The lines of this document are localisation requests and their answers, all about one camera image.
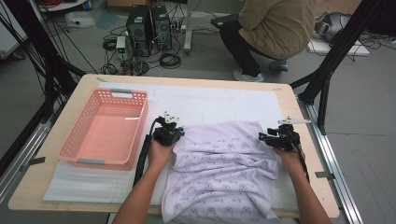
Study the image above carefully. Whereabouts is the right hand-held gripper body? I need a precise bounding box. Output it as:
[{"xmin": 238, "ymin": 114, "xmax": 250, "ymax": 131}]
[{"xmin": 266, "ymin": 116, "xmax": 312, "ymax": 152}]

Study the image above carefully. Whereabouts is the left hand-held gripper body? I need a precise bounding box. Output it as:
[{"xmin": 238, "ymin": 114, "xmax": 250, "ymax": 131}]
[{"xmin": 152, "ymin": 111, "xmax": 186, "ymax": 147}]

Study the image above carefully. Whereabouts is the lavender printed towel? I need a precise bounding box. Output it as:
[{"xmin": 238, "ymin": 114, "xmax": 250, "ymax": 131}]
[{"xmin": 161, "ymin": 120, "xmax": 281, "ymax": 224}]

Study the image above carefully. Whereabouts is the pink plastic basket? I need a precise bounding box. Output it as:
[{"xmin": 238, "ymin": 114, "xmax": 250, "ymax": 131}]
[{"xmin": 56, "ymin": 88, "xmax": 149, "ymax": 172}]

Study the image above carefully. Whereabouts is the person's left hand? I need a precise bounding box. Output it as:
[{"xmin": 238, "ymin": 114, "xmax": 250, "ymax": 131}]
[{"xmin": 147, "ymin": 139, "xmax": 176, "ymax": 171}]

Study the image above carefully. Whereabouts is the person's right hand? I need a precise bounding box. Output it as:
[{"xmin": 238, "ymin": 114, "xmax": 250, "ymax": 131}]
[{"xmin": 273, "ymin": 146, "xmax": 306, "ymax": 179}]

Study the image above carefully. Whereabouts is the grey tape strip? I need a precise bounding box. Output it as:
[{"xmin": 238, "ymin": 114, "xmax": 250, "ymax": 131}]
[
  {"xmin": 315, "ymin": 171, "xmax": 336, "ymax": 181},
  {"xmin": 20, "ymin": 156, "xmax": 47, "ymax": 172}
]

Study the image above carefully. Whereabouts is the white foam mat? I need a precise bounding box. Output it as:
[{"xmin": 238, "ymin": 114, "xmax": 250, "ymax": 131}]
[{"xmin": 42, "ymin": 81, "xmax": 304, "ymax": 210}]

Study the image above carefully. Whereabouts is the white foam board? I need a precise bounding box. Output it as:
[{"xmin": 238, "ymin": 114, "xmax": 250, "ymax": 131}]
[{"xmin": 306, "ymin": 36, "xmax": 371, "ymax": 57}]

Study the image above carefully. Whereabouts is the small white box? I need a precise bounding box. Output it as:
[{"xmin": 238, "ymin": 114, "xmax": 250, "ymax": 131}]
[{"xmin": 115, "ymin": 35, "xmax": 127, "ymax": 60}]

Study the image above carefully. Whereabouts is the white metal stand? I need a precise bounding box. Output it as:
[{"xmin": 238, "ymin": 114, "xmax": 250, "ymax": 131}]
[{"xmin": 182, "ymin": 0, "xmax": 193, "ymax": 53}]

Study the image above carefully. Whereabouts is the black computer tower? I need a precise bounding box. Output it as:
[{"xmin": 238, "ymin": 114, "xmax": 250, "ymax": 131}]
[
  {"xmin": 150, "ymin": 5, "xmax": 173, "ymax": 51},
  {"xmin": 125, "ymin": 4, "xmax": 153, "ymax": 58}
]

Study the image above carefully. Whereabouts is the flat black device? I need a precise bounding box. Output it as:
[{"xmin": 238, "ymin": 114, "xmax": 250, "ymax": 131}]
[{"xmin": 210, "ymin": 13, "xmax": 240, "ymax": 27}]

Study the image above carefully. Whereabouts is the grey rounded device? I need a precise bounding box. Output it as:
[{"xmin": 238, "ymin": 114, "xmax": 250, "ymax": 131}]
[{"xmin": 314, "ymin": 11, "xmax": 351, "ymax": 43}]

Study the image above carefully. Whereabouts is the clear plastic bag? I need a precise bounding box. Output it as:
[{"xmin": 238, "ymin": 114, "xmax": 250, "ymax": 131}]
[{"xmin": 64, "ymin": 11, "xmax": 96, "ymax": 29}]

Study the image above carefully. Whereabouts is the round white table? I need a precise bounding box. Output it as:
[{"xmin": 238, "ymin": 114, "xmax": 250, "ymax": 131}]
[{"xmin": 36, "ymin": 0, "xmax": 88, "ymax": 13}]

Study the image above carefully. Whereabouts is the white cabinet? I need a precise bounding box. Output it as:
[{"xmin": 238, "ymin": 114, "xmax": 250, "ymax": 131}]
[{"xmin": 0, "ymin": 3, "xmax": 28, "ymax": 60}]

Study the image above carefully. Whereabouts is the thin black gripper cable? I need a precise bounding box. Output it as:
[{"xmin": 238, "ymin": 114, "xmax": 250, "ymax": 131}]
[{"xmin": 289, "ymin": 130, "xmax": 311, "ymax": 183}]

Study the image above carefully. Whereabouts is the black sleeved gripper cable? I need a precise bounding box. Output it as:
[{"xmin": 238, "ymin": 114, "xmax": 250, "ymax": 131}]
[{"xmin": 133, "ymin": 116, "xmax": 166, "ymax": 188}]

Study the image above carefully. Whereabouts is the aluminium rail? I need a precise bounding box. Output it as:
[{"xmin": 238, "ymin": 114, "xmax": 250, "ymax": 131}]
[
  {"xmin": 0, "ymin": 119, "xmax": 52, "ymax": 203},
  {"xmin": 297, "ymin": 97, "xmax": 363, "ymax": 224}
]

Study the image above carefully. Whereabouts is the coiled black cable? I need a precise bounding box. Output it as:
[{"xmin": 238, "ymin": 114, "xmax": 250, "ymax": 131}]
[{"xmin": 159, "ymin": 52, "xmax": 182, "ymax": 69}]

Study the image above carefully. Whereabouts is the black metal frame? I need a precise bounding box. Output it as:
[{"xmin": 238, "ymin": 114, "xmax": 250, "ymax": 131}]
[
  {"xmin": 0, "ymin": 0, "xmax": 88, "ymax": 124},
  {"xmin": 289, "ymin": 0, "xmax": 386, "ymax": 136}
]

